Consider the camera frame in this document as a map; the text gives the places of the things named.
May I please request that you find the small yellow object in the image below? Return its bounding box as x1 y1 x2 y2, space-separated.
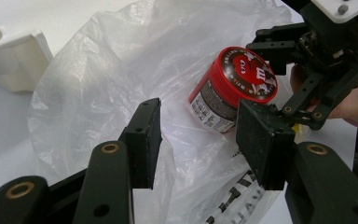
291 123 311 144

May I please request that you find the white plastic holder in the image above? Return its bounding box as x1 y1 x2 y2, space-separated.
0 23 54 94

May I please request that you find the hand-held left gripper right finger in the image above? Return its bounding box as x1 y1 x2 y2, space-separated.
235 99 296 191

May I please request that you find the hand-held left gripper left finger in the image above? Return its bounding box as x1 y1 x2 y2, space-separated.
118 97 163 190

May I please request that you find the translucent white plastic bag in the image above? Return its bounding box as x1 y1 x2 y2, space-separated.
27 0 312 224

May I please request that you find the white packet with black print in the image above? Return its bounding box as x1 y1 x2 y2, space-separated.
204 149 279 224

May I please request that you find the red lidded jar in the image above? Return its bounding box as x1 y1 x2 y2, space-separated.
187 46 280 134

